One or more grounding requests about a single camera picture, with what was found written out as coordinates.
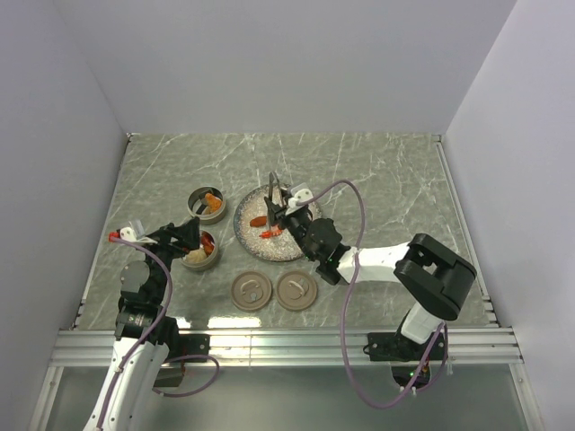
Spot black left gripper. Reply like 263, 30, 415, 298
136, 216, 199, 303

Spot red chicken drumstick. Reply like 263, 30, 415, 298
200, 232, 215, 249

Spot white steamed bun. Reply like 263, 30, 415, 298
184, 248, 208, 265

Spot red shrimp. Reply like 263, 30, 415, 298
260, 229, 283, 239

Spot brown fried oval piece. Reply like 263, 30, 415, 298
250, 215, 268, 227

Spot metal serving tongs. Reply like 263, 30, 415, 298
264, 172, 288, 230

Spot brown lid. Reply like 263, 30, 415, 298
230, 270, 273, 312
276, 270, 318, 312

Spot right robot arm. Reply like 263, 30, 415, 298
264, 198, 477, 362

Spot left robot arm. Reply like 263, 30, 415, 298
85, 217, 216, 430

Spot far steel lunch tin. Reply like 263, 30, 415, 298
187, 186, 226, 225

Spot steel lunch tin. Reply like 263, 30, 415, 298
180, 233, 219, 272
187, 186, 226, 225

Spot near steel lunch tin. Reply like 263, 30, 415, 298
180, 233, 219, 272

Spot speckled ceramic plate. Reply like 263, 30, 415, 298
234, 185, 304, 262

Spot circuit board with led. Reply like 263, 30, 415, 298
391, 365, 431, 390

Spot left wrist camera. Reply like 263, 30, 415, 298
108, 219, 146, 242

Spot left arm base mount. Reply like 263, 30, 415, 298
177, 333, 210, 363

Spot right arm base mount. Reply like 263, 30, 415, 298
363, 331, 448, 363

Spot aluminium frame rail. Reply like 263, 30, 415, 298
49, 327, 523, 368

